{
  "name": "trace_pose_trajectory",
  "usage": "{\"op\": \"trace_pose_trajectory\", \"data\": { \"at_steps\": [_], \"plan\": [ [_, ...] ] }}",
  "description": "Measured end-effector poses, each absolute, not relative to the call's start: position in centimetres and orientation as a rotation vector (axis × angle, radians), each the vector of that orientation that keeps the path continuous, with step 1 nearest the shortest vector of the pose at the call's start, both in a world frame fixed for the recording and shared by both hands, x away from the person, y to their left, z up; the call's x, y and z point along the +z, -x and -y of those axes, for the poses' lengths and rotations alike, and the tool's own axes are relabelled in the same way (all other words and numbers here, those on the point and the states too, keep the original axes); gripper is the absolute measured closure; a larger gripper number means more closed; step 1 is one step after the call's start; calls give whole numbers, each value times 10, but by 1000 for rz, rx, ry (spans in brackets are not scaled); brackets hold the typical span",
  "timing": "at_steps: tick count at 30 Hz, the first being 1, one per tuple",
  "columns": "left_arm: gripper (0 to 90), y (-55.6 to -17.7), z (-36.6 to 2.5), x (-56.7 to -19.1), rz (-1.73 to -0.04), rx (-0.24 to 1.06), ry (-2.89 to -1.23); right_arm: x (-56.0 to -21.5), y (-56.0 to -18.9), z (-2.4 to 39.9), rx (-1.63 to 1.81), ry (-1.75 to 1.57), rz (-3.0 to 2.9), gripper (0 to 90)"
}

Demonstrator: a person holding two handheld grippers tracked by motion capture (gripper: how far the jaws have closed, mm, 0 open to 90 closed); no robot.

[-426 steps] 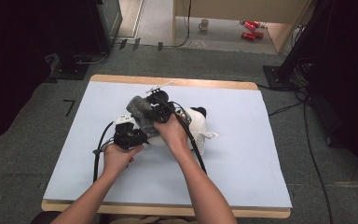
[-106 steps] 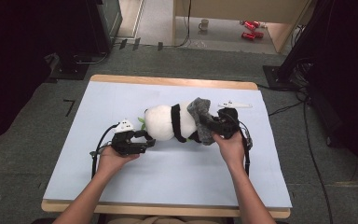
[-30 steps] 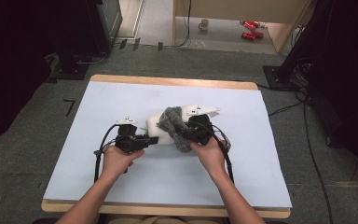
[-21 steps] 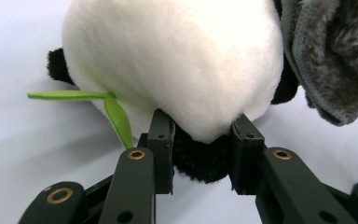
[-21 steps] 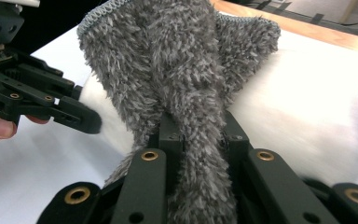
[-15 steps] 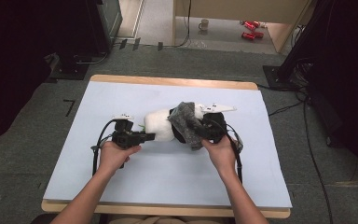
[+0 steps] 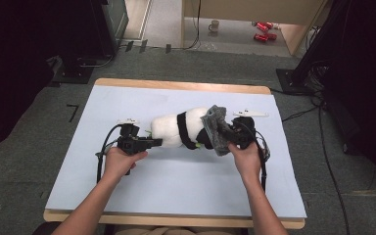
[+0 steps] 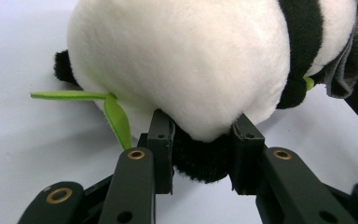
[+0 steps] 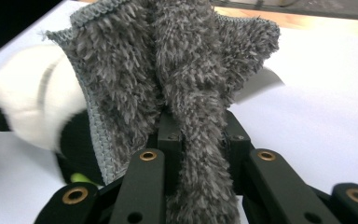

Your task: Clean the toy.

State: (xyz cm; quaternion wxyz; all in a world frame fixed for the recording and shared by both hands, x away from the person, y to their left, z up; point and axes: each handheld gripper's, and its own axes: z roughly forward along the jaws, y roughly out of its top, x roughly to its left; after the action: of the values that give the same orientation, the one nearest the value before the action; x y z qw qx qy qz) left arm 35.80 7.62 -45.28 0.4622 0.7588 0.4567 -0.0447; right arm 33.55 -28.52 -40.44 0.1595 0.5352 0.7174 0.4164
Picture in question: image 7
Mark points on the light wooden cabinet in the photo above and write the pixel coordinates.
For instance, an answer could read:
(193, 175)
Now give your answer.
(248, 9)

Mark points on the person's right hand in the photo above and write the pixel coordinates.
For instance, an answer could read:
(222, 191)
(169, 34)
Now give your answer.
(249, 161)

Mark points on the panda plush toy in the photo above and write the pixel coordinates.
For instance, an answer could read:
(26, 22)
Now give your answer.
(168, 129)

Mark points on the black curtain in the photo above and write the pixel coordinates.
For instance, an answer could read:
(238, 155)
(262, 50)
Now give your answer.
(368, 81)
(19, 65)

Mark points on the light blue table mat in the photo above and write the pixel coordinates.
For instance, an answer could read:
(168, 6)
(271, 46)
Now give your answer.
(176, 189)

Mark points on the beige mug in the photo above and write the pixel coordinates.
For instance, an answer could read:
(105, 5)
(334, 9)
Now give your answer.
(213, 26)

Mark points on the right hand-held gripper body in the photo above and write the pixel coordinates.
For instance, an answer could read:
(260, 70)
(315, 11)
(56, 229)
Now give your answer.
(244, 132)

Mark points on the grey fuzzy cloth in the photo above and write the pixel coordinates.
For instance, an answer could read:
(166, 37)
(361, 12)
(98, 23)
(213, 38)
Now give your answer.
(217, 127)

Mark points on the black metal stand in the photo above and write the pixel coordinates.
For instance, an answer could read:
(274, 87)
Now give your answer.
(306, 58)

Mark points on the red drink can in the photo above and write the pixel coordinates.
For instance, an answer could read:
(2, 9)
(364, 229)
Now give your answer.
(260, 37)
(272, 36)
(269, 24)
(261, 26)

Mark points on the person's left hand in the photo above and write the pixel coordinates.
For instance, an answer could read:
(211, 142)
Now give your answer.
(119, 164)

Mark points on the black tape corner mark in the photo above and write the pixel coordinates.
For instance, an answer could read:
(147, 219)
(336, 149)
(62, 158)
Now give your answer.
(74, 111)

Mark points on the wooden table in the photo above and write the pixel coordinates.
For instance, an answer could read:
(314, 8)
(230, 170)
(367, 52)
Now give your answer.
(176, 85)

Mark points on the black stand base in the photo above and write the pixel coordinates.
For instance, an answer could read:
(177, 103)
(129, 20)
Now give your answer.
(73, 73)

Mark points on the dark cabinet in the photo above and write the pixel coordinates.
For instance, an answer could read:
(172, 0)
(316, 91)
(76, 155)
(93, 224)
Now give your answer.
(111, 23)

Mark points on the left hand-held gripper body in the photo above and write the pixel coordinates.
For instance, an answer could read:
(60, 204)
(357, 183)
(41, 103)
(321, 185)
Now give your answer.
(132, 143)

